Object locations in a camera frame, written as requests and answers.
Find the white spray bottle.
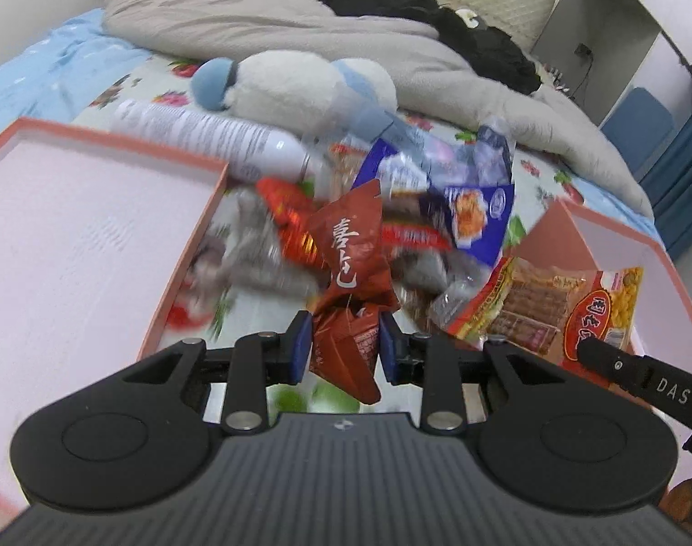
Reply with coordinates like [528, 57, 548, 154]
[111, 100, 325, 182]

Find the black clothes pile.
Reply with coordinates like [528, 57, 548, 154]
[321, 0, 540, 95]

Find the white grey wardrobe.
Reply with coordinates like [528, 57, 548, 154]
[532, 0, 692, 126]

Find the white brown snack bag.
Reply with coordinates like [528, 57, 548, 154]
[389, 249, 491, 330]

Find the orange corn snack packet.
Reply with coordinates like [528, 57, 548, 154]
[440, 257, 644, 389]

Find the blue snack bag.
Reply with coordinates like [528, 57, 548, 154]
[352, 131, 515, 268]

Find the right hand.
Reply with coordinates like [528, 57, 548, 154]
[659, 478, 692, 534]

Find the red strip snack packet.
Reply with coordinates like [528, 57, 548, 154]
[382, 222, 452, 250]

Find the pink box lid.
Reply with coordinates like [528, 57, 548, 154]
[0, 118, 226, 529]

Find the silver foil packet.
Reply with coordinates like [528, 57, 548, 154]
[189, 187, 320, 299]

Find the red foil wrapper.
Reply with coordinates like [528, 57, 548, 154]
[256, 177, 327, 271]

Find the dark red tea packet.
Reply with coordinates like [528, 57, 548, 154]
[308, 179, 399, 404]

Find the blue curtain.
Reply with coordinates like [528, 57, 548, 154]
[641, 113, 692, 260]

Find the clear plastic bag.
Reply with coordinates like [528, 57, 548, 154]
[305, 101, 515, 193]

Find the white blue plush toy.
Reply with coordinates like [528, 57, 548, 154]
[190, 50, 398, 134]

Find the light blue blanket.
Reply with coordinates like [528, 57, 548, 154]
[0, 9, 150, 132]

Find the pink gift box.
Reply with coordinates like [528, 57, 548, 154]
[501, 197, 692, 411]

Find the grey quilt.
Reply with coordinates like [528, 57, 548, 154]
[104, 0, 653, 217]

